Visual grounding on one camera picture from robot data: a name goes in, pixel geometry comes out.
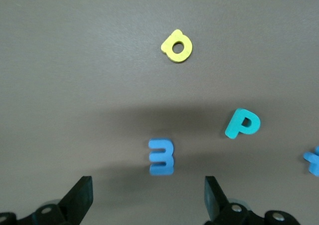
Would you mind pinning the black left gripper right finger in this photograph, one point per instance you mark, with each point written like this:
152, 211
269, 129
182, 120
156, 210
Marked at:
219, 205

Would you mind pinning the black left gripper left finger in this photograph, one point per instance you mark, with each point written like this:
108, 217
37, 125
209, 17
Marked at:
77, 202

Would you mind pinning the teal foam letter p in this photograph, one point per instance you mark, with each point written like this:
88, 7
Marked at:
236, 125

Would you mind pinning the blue foam letter m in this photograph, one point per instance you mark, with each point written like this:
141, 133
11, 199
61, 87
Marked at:
159, 145

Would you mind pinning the yellow foam letter a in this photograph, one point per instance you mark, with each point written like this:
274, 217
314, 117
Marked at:
169, 48

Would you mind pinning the blue foam letter x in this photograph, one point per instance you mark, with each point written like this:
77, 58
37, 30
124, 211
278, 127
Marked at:
312, 160

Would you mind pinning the brown table cover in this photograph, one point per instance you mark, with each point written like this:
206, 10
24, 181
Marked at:
74, 60

